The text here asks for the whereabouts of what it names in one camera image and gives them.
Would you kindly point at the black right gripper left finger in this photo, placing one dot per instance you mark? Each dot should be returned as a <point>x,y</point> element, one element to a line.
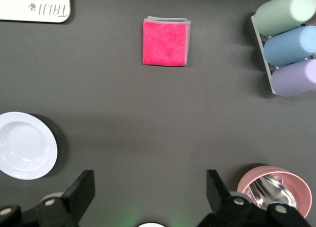
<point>74,200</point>

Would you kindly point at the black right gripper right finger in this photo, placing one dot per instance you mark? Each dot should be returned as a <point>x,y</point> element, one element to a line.
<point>222,202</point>

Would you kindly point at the white round plate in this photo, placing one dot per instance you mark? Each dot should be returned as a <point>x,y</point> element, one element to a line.
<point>24,145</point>

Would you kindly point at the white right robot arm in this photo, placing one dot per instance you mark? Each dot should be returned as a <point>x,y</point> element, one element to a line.
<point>150,225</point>

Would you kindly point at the metal scoop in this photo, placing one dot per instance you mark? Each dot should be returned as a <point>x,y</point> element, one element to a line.
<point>271,192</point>

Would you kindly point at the pink bowl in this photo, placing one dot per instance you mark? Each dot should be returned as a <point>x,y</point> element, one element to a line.
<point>300,187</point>

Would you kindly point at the purple cup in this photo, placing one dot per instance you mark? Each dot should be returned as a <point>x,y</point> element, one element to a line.
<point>291,81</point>

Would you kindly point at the blue cup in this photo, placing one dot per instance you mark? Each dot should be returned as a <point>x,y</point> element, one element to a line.
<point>286,47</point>

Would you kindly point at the folded pink cloth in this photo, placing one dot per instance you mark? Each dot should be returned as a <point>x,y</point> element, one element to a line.
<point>164,44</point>

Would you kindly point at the green cup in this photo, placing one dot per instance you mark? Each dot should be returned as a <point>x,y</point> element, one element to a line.
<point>279,14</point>

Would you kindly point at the cream tray with bear print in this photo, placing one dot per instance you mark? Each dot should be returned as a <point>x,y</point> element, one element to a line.
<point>29,5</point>

